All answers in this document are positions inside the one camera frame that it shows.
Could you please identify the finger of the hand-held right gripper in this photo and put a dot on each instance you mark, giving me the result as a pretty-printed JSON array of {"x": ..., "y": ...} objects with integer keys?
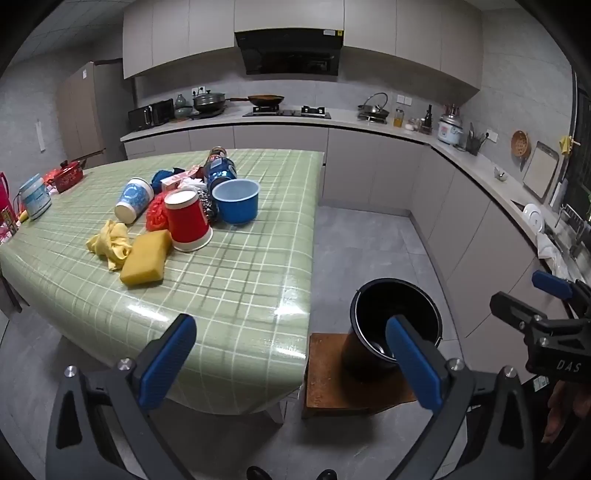
[
  {"x": 510, "y": 307},
  {"x": 551, "y": 284}
]

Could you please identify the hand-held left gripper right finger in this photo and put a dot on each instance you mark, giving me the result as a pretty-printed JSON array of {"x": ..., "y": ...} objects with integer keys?
[{"x": 415, "y": 364}]

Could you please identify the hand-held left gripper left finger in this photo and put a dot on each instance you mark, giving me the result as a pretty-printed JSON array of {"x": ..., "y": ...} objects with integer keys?
[{"x": 168, "y": 364}]

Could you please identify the black bucket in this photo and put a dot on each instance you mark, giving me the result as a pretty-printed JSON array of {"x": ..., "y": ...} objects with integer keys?
[{"x": 364, "y": 350}]

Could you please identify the yellow sponge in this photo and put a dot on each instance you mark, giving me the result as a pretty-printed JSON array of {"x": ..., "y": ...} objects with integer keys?
[{"x": 145, "y": 261}]

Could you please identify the yellow cloth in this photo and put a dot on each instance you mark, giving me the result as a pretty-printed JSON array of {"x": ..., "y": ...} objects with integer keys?
[
  {"x": 565, "y": 145},
  {"x": 111, "y": 242}
]

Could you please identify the red paper cup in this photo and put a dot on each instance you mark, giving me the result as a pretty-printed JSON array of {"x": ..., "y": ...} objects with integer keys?
[{"x": 187, "y": 224}]

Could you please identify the red plastic bag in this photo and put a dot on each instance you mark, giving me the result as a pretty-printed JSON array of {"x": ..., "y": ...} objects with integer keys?
[{"x": 157, "y": 212}]

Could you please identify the metal scouring pad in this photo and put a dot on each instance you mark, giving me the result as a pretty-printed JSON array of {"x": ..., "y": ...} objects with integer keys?
[{"x": 206, "y": 205}]

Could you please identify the blue patterned paper cup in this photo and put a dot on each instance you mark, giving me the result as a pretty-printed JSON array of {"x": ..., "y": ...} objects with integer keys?
[{"x": 134, "y": 198}]

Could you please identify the blue plastic bowl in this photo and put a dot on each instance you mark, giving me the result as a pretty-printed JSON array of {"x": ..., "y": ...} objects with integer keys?
[{"x": 238, "y": 207}]

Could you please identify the pink carton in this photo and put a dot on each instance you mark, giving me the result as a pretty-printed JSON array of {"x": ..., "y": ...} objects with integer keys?
[{"x": 175, "y": 181}]

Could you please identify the blue cloth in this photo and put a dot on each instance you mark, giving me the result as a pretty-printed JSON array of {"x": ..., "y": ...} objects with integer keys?
[{"x": 162, "y": 177}]

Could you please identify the blue soda can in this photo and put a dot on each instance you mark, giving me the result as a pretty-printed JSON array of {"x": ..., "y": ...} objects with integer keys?
[{"x": 220, "y": 170}]

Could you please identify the gold drink can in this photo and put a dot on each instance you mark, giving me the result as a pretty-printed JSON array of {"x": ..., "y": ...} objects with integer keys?
[{"x": 217, "y": 151}]

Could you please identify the person's right hand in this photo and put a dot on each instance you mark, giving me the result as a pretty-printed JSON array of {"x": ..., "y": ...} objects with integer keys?
[{"x": 561, "y": 406}]

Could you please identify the white rag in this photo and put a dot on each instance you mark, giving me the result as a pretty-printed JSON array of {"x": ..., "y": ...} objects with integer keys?
[{"x": 547, "y": 247}]

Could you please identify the steel faucet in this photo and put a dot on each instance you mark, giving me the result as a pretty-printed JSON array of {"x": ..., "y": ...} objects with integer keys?
[{"x": 579, "y": 235}]

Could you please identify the white plate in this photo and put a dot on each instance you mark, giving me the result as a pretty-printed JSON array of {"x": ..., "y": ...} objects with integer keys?
[{"x": 533, "y": 217}]

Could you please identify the wooden stool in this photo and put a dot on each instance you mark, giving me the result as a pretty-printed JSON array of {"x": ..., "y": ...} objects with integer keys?
[{"x": 328, "y": 378}]

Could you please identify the green plaid tablecloth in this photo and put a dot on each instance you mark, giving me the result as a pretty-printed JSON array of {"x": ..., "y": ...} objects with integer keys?
[{"x": 231, "y": 277}]

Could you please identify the pale cutting board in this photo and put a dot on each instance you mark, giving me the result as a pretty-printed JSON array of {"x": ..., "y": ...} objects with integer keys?
[{"x": 540, "y": 170}]

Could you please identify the small steel dish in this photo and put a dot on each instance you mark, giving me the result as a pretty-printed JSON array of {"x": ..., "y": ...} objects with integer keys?
[{"x": 501, "y": 174}]

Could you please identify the yellow hanging cloth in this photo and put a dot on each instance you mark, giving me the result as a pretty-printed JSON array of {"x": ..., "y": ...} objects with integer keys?
[{"x": 565, "y": 145}]

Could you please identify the person's black shoe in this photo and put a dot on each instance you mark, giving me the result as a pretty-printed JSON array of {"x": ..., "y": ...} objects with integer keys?
[
  {"x": 258, "y": 473},
  {"x": 328, "y": 474}
]

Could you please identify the bamboo strainer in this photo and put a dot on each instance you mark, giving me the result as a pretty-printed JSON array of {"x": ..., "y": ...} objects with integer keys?
[{"x": 521, "y": 145}]

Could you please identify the dark window with grille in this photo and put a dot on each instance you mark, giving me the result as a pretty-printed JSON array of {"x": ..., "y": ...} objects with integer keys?
[{"x": 581, "y": 138}]

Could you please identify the black utensil holder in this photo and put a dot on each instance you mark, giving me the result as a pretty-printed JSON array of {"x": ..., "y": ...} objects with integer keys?
[{"x": 473, "y": 145}]

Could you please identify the white rice cooker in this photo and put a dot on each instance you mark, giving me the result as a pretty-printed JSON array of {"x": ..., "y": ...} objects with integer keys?
[{"x": 449, "y": 131}]

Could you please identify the kitchen counter with base cabinets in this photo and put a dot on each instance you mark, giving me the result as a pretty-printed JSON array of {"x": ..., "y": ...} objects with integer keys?
[{"x": 369, "y": 161}]

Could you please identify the dark glass bottle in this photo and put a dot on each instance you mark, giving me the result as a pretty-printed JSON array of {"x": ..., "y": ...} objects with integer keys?
[{"x": 428, "y": 120}]

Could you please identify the small white container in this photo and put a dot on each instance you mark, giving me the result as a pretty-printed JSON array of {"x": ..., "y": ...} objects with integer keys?
[{"x": 411, "y": 124}]

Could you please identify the small yellow object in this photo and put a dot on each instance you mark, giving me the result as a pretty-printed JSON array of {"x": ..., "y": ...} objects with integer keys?
[{"x": 23, "y": 216}]

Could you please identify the red cooking pot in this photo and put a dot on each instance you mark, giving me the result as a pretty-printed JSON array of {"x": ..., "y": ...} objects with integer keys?
[{"x": 69, "y": 176}]

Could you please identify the white and blue jar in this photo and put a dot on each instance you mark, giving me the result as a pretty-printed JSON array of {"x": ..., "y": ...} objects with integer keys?
[{"x": 36, "y": 196}]

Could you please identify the yellow oil bottle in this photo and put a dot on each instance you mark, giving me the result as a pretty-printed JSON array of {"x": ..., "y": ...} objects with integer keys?
[{"x": 399, "y": 120}]

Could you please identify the red thermos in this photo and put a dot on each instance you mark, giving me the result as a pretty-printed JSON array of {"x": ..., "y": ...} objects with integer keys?
[{"x": 3, "y": 194}]

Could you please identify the black microwave oven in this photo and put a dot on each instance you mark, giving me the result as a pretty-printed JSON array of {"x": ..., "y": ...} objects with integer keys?
[{"x": 147, "y": 115}]

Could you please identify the black induction cooker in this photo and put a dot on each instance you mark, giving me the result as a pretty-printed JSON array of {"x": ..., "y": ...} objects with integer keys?
[{"x": 207, "y": 115}]

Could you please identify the brown refrigerator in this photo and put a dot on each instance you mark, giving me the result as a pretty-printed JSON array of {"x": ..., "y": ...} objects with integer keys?
[{"x": 92, "y": 115}]

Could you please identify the white paper sheet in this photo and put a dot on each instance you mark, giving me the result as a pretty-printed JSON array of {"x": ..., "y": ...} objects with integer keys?
[{"x": 40, "y": 136}]

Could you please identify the grey lidded pan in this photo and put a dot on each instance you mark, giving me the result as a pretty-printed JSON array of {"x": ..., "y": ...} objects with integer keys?
[{"x": 210, "y": 99}]

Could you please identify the black gas stove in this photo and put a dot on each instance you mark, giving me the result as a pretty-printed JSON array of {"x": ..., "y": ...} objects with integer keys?
[{"x": 286, "y": 113}]

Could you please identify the black frying pan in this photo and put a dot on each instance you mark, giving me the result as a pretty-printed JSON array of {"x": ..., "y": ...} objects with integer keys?
[{"x": 265, "y": 98}]

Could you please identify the beige upper cabinets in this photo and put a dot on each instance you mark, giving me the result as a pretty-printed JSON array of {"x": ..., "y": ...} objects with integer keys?
[{"x": 369, "y": 27}]

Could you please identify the black range hood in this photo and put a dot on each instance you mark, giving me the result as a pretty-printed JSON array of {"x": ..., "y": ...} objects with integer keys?
[{"x": 286, "y": 50}]

